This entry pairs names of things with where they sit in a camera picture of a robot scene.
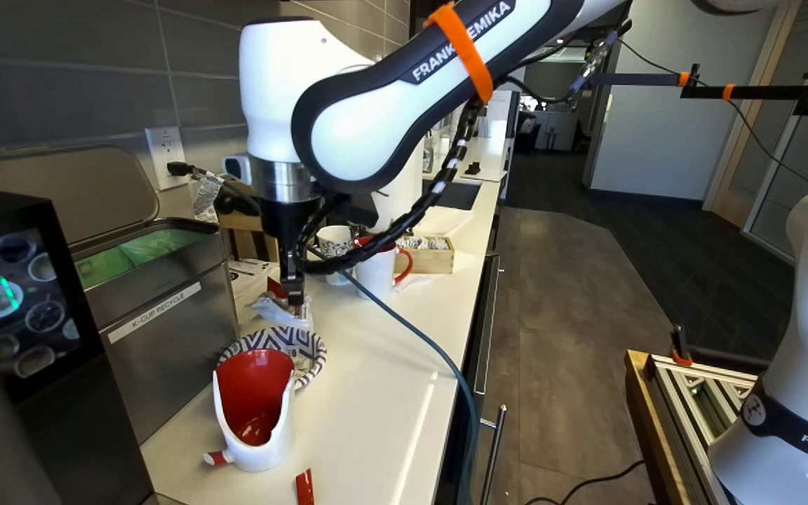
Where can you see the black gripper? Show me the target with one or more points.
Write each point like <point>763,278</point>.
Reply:
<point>283,222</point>

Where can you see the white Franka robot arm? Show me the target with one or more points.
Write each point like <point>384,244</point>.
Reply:
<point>348,123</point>

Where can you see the blue white patterned bowl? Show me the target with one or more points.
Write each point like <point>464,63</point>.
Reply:
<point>302,347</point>

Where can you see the broken red white bowl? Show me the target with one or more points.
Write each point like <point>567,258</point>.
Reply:
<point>254,407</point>

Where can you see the white patterned mug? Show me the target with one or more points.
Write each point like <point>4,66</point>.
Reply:
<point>334,240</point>

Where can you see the wooden shelf rack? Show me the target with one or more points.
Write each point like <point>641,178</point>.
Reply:
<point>248,237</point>

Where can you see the red white mug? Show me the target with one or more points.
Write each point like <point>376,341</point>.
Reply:
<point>384,271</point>

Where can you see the stainless steel machine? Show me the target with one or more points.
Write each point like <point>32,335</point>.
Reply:
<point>157,288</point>

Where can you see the small wooden sachet box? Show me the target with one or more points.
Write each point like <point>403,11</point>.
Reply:
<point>431,254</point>

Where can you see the red ceramic shard front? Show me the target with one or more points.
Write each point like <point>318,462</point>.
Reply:
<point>304,488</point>

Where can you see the wall power outlet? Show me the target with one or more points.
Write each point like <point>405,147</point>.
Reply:
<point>163,149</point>

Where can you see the black camera boom rail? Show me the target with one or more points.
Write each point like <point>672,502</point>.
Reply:
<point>687,81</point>

